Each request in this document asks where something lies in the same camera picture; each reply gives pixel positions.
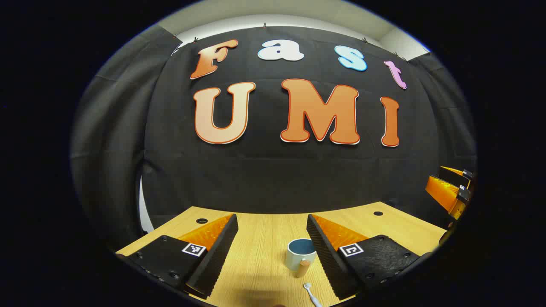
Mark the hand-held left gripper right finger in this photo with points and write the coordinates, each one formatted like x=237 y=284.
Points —
x=328 y=258

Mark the black backdrop cloth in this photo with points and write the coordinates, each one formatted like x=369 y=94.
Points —
x=264 y=179

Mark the white toothbrush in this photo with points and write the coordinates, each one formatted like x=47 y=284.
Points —
x=308 y=288

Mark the wooden desktop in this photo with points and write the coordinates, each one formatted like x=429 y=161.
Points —
x=264 y=238

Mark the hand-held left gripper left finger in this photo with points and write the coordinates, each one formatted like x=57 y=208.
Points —
x=217 y=253

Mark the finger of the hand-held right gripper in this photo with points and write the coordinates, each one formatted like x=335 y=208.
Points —
x=443 y=192
x=456 y=178

